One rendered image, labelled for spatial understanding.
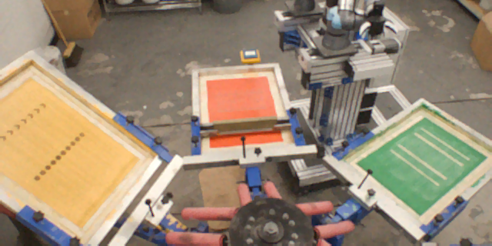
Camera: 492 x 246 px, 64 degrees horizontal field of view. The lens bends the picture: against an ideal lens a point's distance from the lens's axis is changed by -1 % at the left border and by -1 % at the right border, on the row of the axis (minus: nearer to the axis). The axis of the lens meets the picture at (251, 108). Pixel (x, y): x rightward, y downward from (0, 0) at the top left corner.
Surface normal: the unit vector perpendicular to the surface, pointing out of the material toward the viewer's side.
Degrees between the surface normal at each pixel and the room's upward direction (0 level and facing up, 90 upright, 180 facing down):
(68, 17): 89
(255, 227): 0
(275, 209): 0
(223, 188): 0
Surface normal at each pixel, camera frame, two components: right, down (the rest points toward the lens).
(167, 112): 0.00, -0.75
